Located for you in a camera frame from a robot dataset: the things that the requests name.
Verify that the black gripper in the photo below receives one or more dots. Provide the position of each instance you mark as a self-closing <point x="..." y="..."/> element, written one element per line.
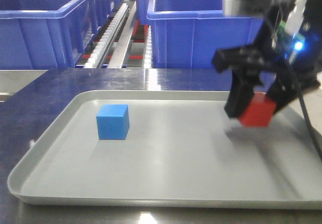
<point x="272" y="50"/>

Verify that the red cube block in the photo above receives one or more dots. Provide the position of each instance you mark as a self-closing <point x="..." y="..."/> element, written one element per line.
<point x="259" y="112"/>

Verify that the blue cube block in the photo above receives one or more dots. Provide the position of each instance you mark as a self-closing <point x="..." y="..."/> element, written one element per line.
<point x="113" y="122"/>

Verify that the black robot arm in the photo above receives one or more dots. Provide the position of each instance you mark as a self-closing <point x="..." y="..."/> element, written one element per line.
<point x="307" y="64"/>

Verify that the blue bin near right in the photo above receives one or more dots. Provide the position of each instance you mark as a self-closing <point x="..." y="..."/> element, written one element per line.
<point x="186" y="33"/>

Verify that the grey plastic tray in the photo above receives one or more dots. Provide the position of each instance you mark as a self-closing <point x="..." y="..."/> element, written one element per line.
<point x="181" y="150"/>

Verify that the white roller track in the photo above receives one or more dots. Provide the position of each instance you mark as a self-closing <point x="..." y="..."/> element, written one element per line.
<point x="100" y="52"/>

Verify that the blue bin far left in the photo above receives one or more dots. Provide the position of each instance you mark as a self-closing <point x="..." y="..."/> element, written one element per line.
<point x="104" y="8"/>

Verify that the blue bin near left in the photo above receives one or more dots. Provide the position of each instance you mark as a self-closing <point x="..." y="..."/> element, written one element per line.
<point x="43" y="34"/>

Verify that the steel centre divider rail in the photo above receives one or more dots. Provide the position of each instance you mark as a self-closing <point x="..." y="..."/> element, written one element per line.
<point x="120" y="56"/>

